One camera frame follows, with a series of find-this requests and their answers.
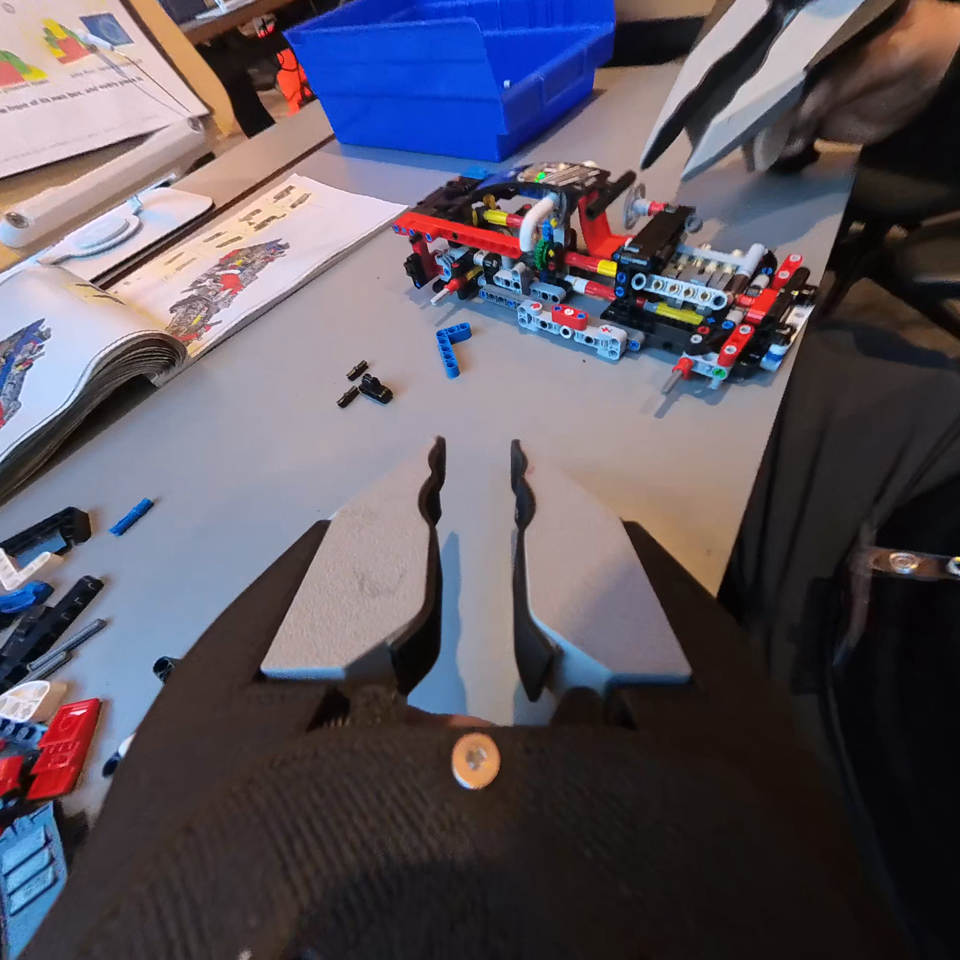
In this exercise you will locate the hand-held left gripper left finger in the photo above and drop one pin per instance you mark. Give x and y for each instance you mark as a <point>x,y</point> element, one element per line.
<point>352,592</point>

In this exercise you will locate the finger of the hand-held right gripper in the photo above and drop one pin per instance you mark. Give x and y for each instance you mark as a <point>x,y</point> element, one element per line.
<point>765,97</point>
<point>705,67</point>

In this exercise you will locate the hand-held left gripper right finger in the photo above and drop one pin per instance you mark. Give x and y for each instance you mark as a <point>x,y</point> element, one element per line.
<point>600,600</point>

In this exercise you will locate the brick car chassis model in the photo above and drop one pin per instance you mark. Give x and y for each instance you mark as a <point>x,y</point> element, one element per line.
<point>652,247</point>

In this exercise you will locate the blue angled beam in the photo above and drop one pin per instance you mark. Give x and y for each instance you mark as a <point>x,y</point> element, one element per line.
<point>452,349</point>

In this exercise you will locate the blue storage bin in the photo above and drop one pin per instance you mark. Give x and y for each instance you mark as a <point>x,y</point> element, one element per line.
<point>412,90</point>

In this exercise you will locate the person's right hand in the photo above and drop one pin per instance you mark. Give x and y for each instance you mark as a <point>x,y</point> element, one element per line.
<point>870,67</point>

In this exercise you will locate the black angled connector piece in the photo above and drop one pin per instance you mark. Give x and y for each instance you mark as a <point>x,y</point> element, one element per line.
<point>377,390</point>

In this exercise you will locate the blue connector pin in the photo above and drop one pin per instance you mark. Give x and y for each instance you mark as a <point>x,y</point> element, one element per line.
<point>131,517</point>

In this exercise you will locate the pile of loose bricks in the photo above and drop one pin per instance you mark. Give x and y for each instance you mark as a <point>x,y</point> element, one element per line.
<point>67,742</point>

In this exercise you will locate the building instruction booklet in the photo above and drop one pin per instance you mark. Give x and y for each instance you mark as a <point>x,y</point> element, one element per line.
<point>315,217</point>

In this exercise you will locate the red orange plastic object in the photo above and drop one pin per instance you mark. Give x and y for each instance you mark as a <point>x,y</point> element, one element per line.
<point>292,79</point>

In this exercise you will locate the printed instruction sheet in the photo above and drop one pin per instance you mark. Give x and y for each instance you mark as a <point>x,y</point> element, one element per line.
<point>75,120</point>

